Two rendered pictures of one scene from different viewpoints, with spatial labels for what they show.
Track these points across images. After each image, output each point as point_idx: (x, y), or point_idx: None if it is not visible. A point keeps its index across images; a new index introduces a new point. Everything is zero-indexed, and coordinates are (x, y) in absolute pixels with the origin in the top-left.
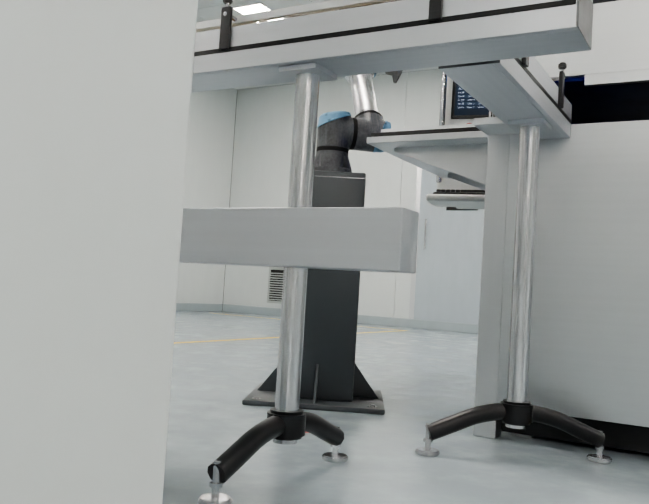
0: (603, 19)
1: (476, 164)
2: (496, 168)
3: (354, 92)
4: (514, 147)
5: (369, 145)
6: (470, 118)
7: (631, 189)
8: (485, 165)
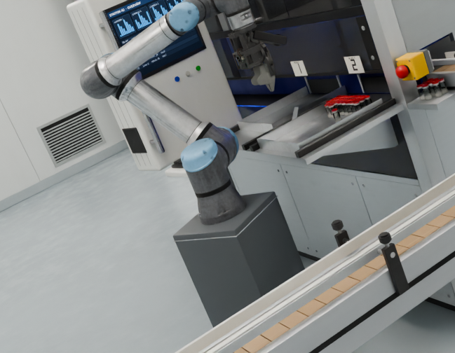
0: None
1: (378, 134)
2: (423, 132)
3: (161, 111)
4: (429, 110)
5: (232, 160)
6: (150, 75)
7: None
8: (385, 132)
